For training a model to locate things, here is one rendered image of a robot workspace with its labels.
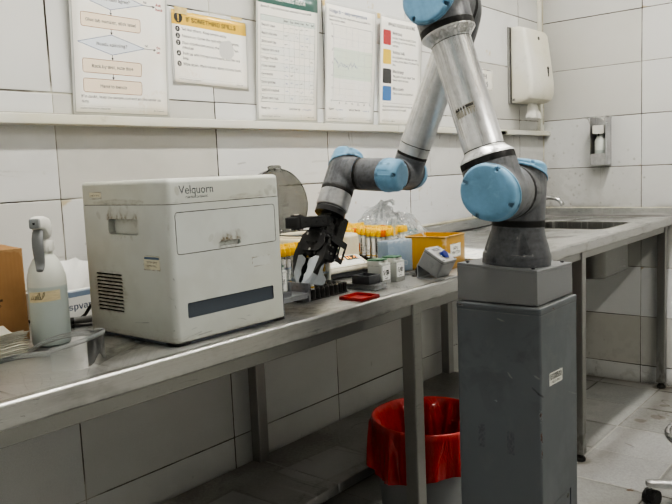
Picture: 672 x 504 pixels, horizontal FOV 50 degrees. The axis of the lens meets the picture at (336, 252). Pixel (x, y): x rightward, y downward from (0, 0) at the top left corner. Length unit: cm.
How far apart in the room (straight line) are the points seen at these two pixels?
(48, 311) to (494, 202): 87
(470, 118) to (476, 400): 62
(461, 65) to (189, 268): 68
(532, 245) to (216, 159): 103
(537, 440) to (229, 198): 82
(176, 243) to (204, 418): 104
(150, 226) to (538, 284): 80
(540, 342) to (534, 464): 27
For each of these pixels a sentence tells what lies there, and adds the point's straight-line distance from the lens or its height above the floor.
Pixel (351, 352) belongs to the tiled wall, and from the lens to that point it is 275.
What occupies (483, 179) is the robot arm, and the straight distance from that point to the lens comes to 147.
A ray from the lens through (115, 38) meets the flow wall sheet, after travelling 204.
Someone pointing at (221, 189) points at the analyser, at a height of 115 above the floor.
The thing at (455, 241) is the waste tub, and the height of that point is 95.
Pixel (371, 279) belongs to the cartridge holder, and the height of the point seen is 90.
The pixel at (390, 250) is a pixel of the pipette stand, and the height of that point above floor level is 95.
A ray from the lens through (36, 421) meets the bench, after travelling 119.
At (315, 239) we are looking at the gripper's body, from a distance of 162.
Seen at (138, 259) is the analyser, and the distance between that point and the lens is 138.
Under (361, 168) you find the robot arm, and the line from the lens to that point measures 164.
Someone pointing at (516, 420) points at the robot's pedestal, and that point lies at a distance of 165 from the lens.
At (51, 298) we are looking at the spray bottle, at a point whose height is 97.
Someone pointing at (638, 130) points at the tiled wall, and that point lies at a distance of 403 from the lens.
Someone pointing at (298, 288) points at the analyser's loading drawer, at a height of 92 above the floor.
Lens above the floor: 118
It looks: 6 degrees down
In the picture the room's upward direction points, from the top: 2 degrees counter-clockwise
